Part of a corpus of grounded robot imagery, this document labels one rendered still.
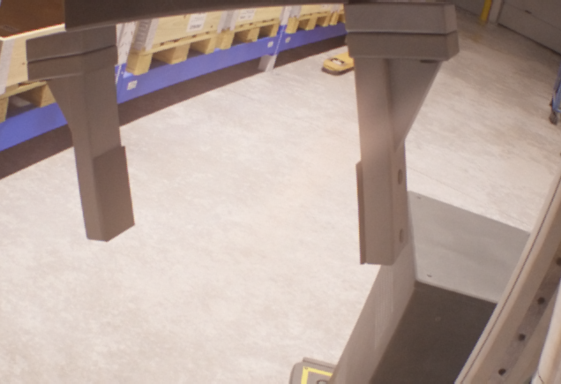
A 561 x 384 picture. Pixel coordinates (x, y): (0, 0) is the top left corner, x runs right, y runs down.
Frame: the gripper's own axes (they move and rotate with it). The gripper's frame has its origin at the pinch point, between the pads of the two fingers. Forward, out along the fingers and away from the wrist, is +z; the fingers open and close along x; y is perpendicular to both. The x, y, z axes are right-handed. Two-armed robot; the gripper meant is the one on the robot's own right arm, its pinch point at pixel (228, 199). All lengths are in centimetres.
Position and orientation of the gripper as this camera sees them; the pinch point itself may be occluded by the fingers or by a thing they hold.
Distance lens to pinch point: 31.8
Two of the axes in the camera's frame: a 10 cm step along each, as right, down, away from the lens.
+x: 9.2, 0.4, -4.0
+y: -3.9, 2.9, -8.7
